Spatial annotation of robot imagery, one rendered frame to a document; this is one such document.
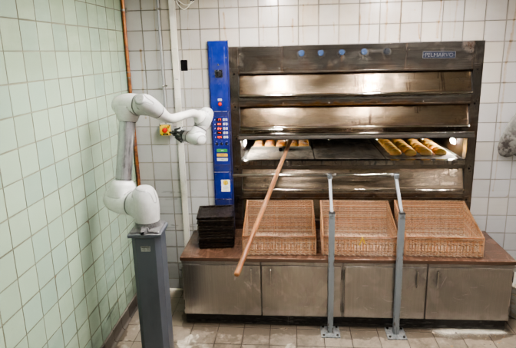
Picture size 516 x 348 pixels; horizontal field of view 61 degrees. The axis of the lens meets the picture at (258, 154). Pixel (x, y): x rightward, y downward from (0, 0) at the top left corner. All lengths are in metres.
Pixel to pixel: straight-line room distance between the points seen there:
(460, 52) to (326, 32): 1.02
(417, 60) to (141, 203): 2.30
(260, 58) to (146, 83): 0.95
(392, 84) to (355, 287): 1.57
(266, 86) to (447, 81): 1.40
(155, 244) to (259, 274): 0.93
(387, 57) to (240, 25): 1.16
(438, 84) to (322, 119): 0.92
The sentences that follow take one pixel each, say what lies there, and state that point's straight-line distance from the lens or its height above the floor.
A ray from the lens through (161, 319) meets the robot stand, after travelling 3.06.
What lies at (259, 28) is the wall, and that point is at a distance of 3.55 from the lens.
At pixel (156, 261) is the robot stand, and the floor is 0.82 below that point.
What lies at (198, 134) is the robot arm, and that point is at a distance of 3.17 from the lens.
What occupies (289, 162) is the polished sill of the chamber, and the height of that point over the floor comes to 1.17.
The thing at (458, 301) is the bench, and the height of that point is 0.25.
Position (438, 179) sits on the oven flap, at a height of 1.02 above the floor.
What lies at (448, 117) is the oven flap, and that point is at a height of 1.52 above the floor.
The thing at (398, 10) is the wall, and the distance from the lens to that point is 3.63.
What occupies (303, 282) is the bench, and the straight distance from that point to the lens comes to 3.43.
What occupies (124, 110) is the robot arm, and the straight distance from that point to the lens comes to 2.87.
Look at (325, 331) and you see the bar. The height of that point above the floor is 0.01.
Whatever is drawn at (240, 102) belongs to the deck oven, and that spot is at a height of 1.67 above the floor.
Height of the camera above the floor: 2.07
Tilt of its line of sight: 13 degrees down
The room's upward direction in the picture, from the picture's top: 1 degrees counter-clockwise
